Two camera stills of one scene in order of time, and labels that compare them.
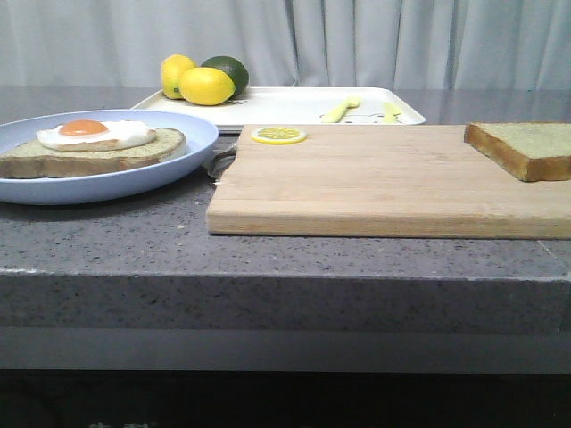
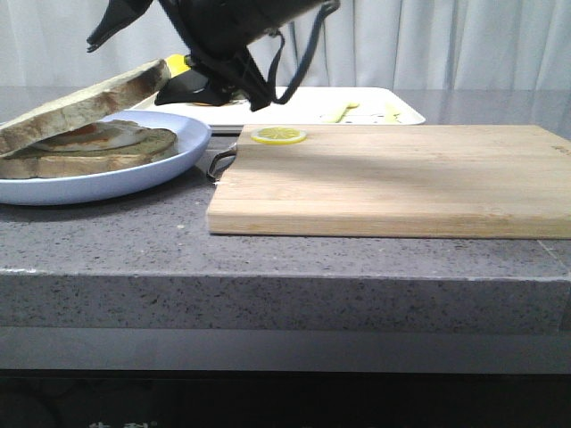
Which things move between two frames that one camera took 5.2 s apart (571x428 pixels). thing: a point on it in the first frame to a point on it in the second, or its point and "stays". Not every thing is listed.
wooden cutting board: (391, 180) stays
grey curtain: (500, 45) stays
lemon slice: (278, 135) stays
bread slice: (530, 151) to (103, 100)
